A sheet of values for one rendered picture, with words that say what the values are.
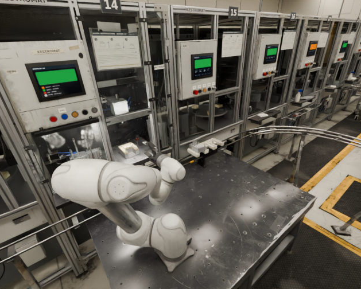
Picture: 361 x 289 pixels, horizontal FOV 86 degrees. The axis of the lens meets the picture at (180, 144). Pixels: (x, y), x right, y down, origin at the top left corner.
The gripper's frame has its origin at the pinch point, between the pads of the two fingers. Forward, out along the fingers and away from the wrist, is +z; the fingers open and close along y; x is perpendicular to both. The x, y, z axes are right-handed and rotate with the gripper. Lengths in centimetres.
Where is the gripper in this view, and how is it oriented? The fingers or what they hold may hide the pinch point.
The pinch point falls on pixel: (146, 148)
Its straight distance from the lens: 141.4
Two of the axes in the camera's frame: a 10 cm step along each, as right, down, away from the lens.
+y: -0.5, -8.8, -4.6
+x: -8.0, 3.1, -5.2
